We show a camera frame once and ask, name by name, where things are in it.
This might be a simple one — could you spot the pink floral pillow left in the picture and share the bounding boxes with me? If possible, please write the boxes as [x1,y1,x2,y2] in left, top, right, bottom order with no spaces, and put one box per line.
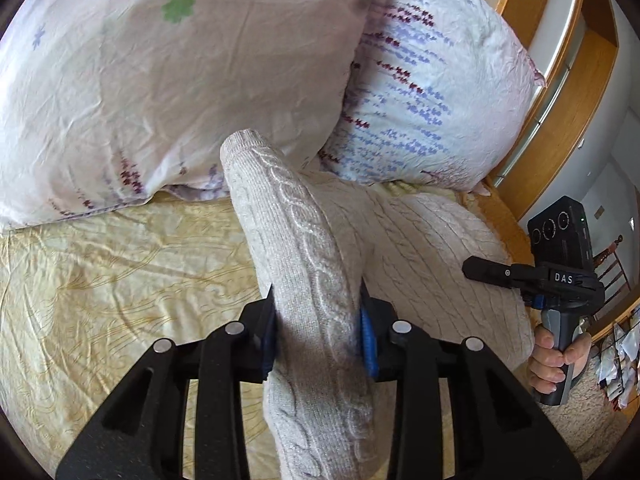
[1,0,371,230]

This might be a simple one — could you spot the pink floral pillow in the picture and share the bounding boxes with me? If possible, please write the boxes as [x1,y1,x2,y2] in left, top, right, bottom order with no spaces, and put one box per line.
[319,0,544,193]
[1,0,371,230]

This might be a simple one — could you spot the yellow orange patterned bedsheet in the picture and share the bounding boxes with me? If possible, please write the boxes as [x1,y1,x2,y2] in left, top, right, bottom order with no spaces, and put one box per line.
[0,179,532,480]

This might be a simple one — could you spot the pink floral pillow right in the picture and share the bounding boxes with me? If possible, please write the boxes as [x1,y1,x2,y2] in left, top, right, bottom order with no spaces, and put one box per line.
[319,0,544,193]

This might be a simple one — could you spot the black camera box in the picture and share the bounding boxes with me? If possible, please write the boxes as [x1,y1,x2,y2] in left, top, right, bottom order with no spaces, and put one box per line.
[527,196,594,272]

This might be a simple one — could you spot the wooden headboard frame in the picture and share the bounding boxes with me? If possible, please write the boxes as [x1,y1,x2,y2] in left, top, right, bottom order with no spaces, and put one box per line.
[490,0,620,221]

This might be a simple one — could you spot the beige cable knit sweater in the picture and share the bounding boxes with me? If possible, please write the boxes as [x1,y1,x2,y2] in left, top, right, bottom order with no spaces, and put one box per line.
[220,130,534,479]

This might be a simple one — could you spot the person's right hand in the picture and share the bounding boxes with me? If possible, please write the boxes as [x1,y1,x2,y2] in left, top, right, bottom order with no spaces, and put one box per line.
[527,324,592,394]

